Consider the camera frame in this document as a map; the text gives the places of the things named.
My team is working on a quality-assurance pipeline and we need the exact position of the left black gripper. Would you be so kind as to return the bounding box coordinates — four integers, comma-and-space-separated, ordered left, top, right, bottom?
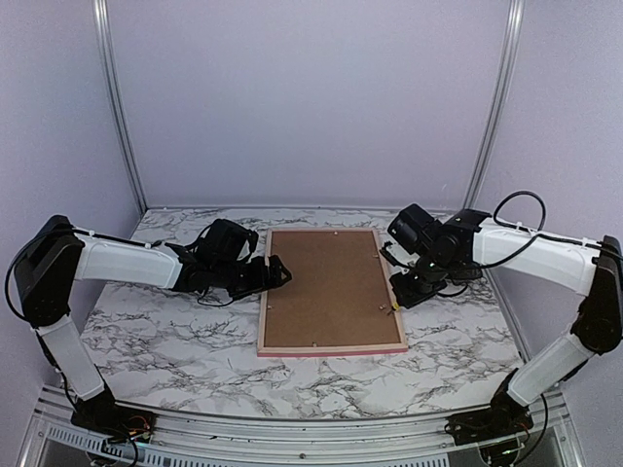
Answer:
212, 255, 291, 302

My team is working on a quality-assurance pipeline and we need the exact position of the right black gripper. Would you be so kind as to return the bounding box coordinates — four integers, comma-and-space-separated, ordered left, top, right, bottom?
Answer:
389, 250, 458, 309

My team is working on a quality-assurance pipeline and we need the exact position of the pink wooden picture frame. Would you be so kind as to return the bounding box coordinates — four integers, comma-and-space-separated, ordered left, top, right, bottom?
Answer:
257, 228, 408, 358

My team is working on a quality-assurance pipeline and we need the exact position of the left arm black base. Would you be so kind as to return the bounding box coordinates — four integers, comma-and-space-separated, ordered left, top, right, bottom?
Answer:
71, 394, 156, 443

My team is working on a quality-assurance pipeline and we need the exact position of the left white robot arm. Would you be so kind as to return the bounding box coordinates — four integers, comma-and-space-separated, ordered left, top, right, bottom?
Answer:
4, 215, 292, 433

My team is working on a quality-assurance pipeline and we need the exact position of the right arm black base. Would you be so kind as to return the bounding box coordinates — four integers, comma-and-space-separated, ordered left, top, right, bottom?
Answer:
444, 407, 533, 446

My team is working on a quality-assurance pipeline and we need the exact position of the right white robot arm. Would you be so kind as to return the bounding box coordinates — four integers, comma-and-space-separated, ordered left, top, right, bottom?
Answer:
380, 204, 622, 436

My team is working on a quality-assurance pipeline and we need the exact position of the aluminium front rail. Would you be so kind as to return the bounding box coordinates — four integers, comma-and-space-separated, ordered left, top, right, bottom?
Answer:
17, 386, 585, 466

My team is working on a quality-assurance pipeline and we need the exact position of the right aluminium corner post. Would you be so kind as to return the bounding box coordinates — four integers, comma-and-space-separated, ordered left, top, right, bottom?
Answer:
462, 0, 526, 208

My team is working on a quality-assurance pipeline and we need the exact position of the aluminium corner post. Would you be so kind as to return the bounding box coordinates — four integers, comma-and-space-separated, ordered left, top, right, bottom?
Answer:
92, 0, 148, 215
462, 0, 526, 208

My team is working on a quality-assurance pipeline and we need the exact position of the left aluminium corner post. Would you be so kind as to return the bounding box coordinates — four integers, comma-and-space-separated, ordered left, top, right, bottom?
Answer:
92, 0, 148, 215

